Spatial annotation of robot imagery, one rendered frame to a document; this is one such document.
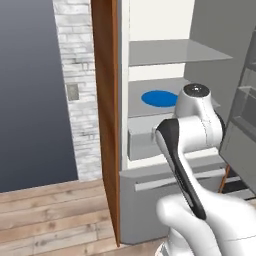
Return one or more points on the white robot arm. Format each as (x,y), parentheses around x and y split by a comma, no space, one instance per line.
(200,133)

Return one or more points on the brown wooden cabinet side panel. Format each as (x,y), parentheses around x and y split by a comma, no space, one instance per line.
(106,100)

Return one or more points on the grey freezer drawer front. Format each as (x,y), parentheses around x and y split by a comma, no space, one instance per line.
(143,213)

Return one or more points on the grey fridge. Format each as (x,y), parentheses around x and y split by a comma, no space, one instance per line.
(156,20)

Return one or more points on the grey fridge crisper drawer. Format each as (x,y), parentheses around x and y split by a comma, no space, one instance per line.
(141,143)

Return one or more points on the grey fridge door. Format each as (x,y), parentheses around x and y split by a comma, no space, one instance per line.
(245,156)

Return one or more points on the grey fridge shelf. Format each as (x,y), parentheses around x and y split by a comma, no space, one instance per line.
(136,100)
(166,51)

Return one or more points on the blue plate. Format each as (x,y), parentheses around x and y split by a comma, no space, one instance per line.
(159,99)

